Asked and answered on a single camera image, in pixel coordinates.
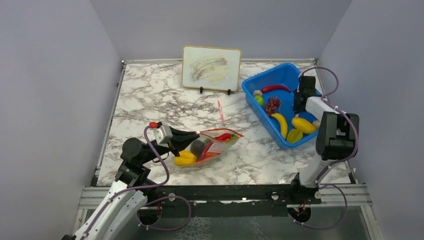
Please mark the clear orange-zip plastic bag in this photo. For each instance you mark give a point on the clear orange-zip plastic bag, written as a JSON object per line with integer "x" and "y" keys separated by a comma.
{"x": 220, "y": 148}

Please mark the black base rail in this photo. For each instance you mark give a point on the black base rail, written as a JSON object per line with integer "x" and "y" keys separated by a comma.
{"x": 215, "y": 201}

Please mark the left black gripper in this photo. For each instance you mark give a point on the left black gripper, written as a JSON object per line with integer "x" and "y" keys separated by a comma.
{"x": 180, "y": 139}

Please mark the yellow-framed whiteboard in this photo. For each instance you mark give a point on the yellow-framed whiteboard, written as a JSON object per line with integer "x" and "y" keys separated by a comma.
{"x": 211, "y": 68}

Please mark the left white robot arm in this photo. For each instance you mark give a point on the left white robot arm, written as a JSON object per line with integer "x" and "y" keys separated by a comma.
{"x": 132, "y": 188}

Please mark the white garlic near mango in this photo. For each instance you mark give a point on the white garlic near mango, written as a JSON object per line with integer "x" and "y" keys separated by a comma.
{"x": 316, "y": 123}

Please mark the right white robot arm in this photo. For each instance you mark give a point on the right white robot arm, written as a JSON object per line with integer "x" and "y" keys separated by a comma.
{"x": 336, "y": 140}

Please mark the yellow bell pepper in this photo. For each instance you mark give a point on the yellow bell pepper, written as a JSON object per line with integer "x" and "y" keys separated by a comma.
{"x": 185, "y": 158}

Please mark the white garlic bulb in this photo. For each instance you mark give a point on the white garlic bulb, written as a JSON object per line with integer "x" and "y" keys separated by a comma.
{"x": 257, "y": 93}

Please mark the red chili pepper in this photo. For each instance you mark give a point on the red chili pepper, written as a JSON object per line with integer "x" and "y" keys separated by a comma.
{"x": 219, "y": 139}
{"x": 275, "y": 88}

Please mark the green cabbage ball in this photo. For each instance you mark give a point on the green cabbage ball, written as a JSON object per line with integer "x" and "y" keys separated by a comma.
{"x": 259, "y": 99}

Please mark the yellow banana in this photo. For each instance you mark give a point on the yellow banana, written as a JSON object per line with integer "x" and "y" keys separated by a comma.
{"x": 282, "y": 123}

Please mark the orange carrot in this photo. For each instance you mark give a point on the orange carrot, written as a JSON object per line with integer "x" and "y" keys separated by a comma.
{"x": 208, "y": 156}

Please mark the dark purple mushroom cap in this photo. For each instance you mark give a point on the dark purple mushroom cap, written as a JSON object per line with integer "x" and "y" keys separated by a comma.
{"x": 197, "y": 148}

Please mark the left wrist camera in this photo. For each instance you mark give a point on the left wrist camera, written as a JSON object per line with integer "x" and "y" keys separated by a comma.
{"x": 163, "y": 135}

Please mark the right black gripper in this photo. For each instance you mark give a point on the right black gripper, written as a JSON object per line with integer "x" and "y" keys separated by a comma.
{"x": 297, "y": 108}

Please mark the blue plastic bin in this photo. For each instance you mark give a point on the blue plastic bin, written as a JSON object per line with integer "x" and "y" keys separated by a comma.
{"x": 286, "y": 74}

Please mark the purple grape bunch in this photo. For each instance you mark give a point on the purple grape bunch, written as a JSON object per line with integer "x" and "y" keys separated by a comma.
{"x": 272, "y": 105}

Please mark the green starfruit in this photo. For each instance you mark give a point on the green starfruit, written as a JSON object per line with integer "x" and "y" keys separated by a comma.
{"x": 294, "y": 135}

